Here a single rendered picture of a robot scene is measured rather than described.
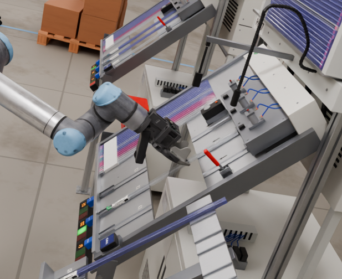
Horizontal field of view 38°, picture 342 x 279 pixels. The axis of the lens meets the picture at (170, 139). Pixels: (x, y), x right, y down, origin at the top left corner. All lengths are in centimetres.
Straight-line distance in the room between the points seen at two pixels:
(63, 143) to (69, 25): 400
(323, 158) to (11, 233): 175
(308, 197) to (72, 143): 65
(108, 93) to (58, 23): 395
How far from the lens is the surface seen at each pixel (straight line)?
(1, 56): 158
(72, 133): 134
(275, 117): 140
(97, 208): 166
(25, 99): 140
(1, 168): 317
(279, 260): 153
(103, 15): 520
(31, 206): 287
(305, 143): 137
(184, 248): 178
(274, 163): 137
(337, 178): 154
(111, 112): 142
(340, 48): 128
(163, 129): 147
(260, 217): 210
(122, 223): 153
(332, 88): 132
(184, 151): 151
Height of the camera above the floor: 168
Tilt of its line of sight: 25 degrees down
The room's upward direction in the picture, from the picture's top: 16 degrees clockwise
